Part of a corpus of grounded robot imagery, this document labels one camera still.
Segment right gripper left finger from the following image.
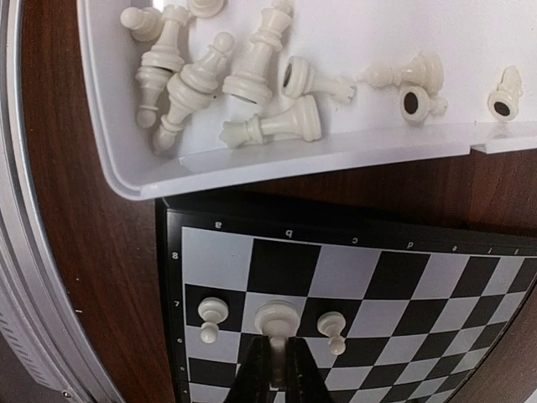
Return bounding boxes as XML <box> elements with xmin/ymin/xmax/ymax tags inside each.
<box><xmin>226</xmin><ymin>336</ymin><xmax>271</xmax><ymax>403</ymax></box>

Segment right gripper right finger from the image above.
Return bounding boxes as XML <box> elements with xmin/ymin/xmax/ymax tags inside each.
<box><xmin>286</xmin><ymin>338</ymin><xmax>331</xmax><ymax>403</ymax></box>

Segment white pawn placed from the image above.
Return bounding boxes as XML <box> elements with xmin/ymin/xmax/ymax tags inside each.
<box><xmin>255</xmin><ymin>300</ymin><xmax>300</xmax><ymax>388</ymax></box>
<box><xmin>317</xmin><ymin>311</ymin><xmax>347</xmax><ymax>356</ymax></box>
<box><xmin>197</xmin><ymin>297</ymin><xmax>229</xmax><ymax>344</ymax></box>

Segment black white chess board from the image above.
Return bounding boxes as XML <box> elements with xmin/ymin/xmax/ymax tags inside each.
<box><xmin>155</xmin><ymin>194</ymin><xmax>536</xmax><ymax>402</ymax></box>

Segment white plastic compartment tray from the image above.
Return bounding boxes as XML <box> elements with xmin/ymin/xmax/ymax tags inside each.
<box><xmin>77</xmin><ymin>1</ymin><xmax>536</xmax><ymax>201</ymax></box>

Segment white chess piece in tray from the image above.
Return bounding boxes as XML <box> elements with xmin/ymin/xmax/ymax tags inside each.
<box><xmin>120</xmin><ymin>7</ymin><xmax>164</xmax><ymax>42</ymax></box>

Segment white piece at tray edge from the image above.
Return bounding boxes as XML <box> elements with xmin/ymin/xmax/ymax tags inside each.
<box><xmin>399</xmin><ymin>86</ymin><xmax>448</xmax><ymax>124</ymax></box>

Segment white bishop in tray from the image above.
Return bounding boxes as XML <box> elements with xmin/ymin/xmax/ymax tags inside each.
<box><xmin>152</xmin><ymin>32</ymin><xmax>235</xmax><ymax>153</ymax></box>

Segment white pawn base up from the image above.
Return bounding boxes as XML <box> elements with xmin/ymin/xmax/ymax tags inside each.
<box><xmin>282</xmin><ymin>56</ymin><xmax>357</xmax><ymax>104</ymax></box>

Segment white pawn lying in tray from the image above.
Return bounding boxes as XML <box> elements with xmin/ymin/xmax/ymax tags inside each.
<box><xmin>134</xmin><ymin>3</ymin><xmax>190</xmax><ymax>129</ymax></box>

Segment white knight in tray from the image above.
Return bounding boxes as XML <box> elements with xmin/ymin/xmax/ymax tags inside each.
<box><xmin>487</xmin><ymin>65</ymin><xmax>524</xmax><ymax>122</ymax></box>

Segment aluminium front rail frame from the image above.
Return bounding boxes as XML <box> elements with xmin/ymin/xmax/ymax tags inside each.
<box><xmin>1</xmin><ymin>1</ymin><xmax>123</xmax><ymax>402</ymax></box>

